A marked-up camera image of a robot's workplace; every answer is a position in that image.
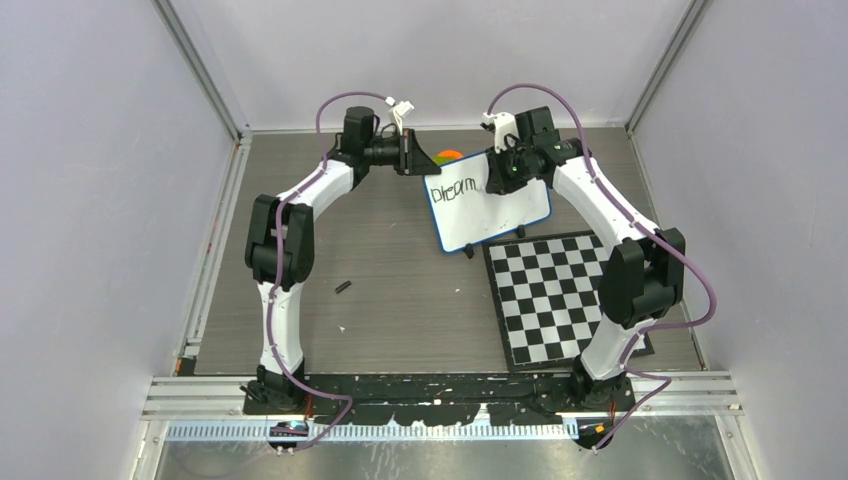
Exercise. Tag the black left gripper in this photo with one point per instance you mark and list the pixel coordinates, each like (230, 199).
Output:
(413, 160)

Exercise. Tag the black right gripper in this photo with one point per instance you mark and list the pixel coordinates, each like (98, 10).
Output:
(499, 182)

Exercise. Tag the blue framed whiteboard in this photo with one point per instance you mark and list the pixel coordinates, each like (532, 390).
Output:
(464, 213)

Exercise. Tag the black marker cap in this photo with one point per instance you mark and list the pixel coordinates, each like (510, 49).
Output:
(343, 287)

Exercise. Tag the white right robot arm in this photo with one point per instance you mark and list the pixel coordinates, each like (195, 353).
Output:
(643, 277)

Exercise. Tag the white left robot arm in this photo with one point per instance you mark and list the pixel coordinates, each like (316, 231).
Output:
(281, 248)

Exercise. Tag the orange green round object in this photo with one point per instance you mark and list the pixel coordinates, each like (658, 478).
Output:
(447, 156)

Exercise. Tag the black white checkerboard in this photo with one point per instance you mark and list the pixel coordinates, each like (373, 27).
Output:
(544, 292)

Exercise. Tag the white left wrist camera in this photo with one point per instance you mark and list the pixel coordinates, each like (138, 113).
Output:
(398, 110)

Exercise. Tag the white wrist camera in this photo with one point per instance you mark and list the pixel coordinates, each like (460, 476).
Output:
(398, 110)
(504, 128)

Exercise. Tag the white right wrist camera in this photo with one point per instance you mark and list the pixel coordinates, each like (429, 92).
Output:
(504, 128)

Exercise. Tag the aluminium left frame post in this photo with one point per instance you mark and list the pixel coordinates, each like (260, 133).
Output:
(184, 26)

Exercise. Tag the aluminium frame post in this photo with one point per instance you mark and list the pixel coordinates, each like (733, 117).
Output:
(679, 40)
(184, 26)

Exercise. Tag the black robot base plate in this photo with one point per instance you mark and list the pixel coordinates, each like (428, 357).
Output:
(433, 399)

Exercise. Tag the aluminium right frame post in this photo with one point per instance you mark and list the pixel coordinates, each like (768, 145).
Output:
(679, 40)

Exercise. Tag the aluminium front frame rail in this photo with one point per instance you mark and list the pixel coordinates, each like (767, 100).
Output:
(206, 408)

